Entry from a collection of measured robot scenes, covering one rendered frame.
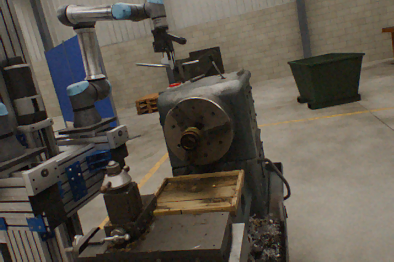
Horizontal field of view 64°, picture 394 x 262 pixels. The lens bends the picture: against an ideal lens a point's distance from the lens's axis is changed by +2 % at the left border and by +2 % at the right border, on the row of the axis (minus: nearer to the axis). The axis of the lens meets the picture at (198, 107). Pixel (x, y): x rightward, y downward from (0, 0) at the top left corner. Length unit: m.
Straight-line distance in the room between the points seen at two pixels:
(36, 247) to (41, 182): 0.57
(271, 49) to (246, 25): 1.19
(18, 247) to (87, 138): 0.64
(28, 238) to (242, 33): 10.20
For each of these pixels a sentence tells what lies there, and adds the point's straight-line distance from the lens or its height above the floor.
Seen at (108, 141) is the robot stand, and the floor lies 1.06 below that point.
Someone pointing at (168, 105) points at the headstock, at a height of 1.20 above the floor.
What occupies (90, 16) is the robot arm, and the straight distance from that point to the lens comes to 1.67.
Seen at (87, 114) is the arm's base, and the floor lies 1.22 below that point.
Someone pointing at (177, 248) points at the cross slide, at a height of 0.97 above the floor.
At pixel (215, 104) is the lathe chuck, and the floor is 1.19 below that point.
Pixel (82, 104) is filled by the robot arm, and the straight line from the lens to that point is 1.77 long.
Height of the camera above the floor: 1.42
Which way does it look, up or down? 10 degrees down
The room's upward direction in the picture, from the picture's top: 12 degrees counter-clockwise
